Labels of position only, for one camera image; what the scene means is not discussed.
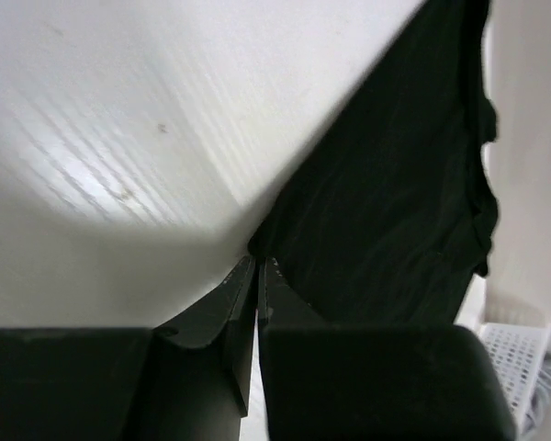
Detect white plastic basket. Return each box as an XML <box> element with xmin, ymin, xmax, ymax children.
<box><xmin>477</xmin><ymin>321</ymin><xmax>551</xmax><ymax>419</ymax></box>

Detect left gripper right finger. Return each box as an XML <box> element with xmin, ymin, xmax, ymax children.
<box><xmin>258</xmin><ymin>260</ymin><xmax>517</xmax><ymax>441</ymax></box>

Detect black tank top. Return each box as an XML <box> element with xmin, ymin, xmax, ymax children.
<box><xmin>248</xmin><ymin>1</ymin><xmax>499</xmax><ymax>324</ymax></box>

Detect grey tank top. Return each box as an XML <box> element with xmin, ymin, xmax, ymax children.
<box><xmin>518</xmin><ymin>352</ymin><xmax>551</xmax><ymax>441</ymax></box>

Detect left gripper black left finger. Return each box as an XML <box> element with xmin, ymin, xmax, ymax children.
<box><xmin>0</xmin><ymin>256</ymin><xmax>256</xmax><ymax>440</ymax></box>

